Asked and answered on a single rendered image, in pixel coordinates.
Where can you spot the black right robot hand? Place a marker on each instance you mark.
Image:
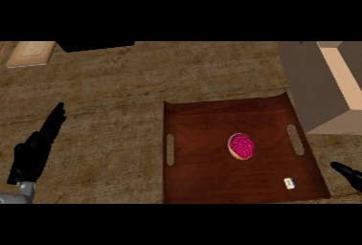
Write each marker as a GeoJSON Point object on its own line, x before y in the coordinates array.
{"type": "Point", "coordinates": [350, 174]}

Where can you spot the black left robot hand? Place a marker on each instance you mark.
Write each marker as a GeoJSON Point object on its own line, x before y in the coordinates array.
{"type": "Point", "coordinates": [35, 150]}

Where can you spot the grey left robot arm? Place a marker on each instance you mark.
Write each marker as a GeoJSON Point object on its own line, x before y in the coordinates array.
{"type": "Point", "coordinates": [25, 192]}

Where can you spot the brown wooden tray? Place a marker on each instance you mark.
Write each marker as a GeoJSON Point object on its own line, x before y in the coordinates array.
{"type": "Point", "coordinates": [236, 153]}

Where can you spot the grey cardboard box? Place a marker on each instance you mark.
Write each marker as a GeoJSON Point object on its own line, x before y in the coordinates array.
{"type": "Point", "coordinates": [326, 86]}

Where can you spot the small white tag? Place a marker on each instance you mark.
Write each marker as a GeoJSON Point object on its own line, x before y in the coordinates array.
{"type": "Point", "coordinates": [291, 183]}

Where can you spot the pale wooden cabinet door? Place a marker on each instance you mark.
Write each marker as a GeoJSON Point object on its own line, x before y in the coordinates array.
{"type": "Point", "coordinates": [31, 53]}

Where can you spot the black appliance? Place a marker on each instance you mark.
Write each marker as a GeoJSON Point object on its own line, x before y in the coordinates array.
{"type": "Point", "coordinates": [94, 46]}

